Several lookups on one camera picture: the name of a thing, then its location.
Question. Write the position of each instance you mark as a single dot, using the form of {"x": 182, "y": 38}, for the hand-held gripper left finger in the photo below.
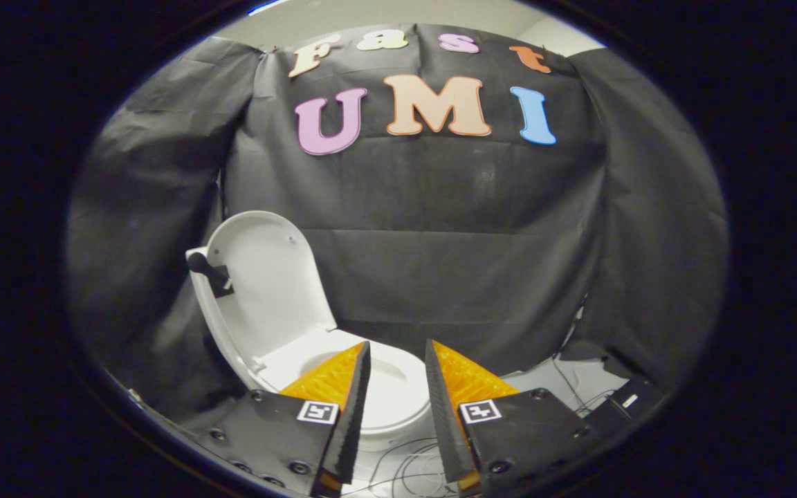
{"x": 353, "y": 422}

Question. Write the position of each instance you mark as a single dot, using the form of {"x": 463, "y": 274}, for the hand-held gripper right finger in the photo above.
{"x": 443, "y": 429}

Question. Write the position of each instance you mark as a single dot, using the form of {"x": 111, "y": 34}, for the white toilet lid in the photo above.
{"x": 267, "y": 290}

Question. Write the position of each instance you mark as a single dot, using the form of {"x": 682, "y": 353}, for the white toilet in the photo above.
{"x": 388, "y": 443}

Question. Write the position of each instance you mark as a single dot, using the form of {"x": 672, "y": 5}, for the white toilet seat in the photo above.
{"x": 398, "y": 408}

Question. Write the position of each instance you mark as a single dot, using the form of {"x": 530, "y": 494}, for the black backdrop cloth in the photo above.
{"x": 440, "y": 242}

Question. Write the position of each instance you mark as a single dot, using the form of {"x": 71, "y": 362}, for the black box with white label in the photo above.
{"x": 637, "y": 398}

